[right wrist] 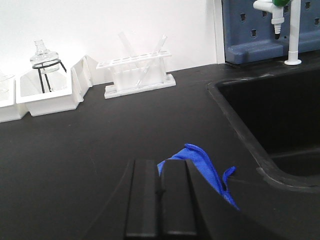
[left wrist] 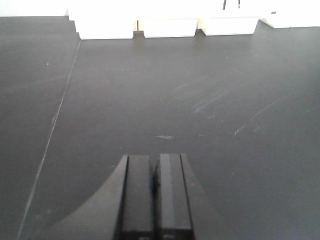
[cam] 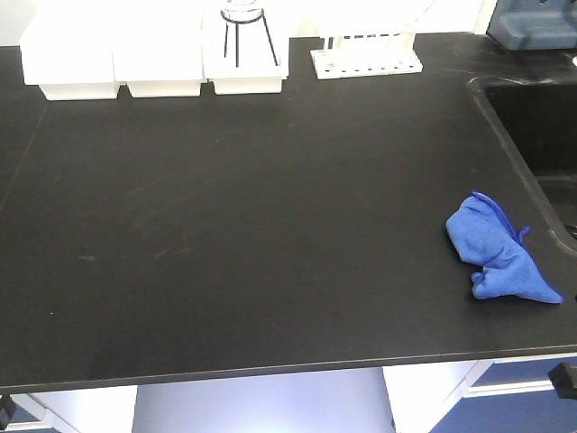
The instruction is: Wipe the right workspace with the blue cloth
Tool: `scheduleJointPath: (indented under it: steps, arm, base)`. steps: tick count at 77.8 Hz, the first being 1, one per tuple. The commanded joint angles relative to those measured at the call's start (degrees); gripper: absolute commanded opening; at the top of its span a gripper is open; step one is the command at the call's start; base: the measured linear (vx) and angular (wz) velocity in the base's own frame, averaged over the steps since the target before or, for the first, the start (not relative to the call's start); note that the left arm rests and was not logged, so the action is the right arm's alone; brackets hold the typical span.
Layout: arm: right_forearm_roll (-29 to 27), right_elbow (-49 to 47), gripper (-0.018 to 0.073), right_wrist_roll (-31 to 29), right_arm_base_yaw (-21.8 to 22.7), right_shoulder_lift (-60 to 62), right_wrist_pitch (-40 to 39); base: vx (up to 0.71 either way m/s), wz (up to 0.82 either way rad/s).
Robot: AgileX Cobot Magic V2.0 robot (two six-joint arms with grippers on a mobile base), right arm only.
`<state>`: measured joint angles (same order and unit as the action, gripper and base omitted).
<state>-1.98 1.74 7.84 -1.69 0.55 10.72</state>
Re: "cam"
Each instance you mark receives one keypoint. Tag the blue microfiber cloth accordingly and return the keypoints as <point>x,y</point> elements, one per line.
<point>482,235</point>

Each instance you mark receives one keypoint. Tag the left blue cabinet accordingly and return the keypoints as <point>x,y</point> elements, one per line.
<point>92,410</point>

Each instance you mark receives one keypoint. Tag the black wire tripod stand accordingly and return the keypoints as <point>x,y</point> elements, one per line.
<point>248,39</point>

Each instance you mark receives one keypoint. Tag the blue cabinet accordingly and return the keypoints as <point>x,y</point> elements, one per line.
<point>92,410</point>
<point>497,395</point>

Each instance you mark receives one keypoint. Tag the white test tube rack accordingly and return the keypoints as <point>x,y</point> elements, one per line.
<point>368,38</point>

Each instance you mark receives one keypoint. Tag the white storage bin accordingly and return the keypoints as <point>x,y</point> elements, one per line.
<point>159,56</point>
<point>64,57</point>
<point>226,79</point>

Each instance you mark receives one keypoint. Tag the blue-grey lab appliance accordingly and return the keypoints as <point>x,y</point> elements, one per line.
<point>526,25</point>

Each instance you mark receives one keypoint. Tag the middle white storage bin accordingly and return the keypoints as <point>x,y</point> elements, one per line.
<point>159,56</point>

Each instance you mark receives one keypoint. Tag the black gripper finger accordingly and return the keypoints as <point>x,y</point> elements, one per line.
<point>564,378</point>
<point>8,408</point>

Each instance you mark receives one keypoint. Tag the left white storage bin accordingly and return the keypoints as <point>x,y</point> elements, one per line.
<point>64,57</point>

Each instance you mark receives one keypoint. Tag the right blue cabinet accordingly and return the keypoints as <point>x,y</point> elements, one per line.
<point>497,395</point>

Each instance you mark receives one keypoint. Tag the right white storage bin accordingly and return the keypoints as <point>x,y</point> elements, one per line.
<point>226,79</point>

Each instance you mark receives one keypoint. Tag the black lab sink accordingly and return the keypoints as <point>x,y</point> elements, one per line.
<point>535,122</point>

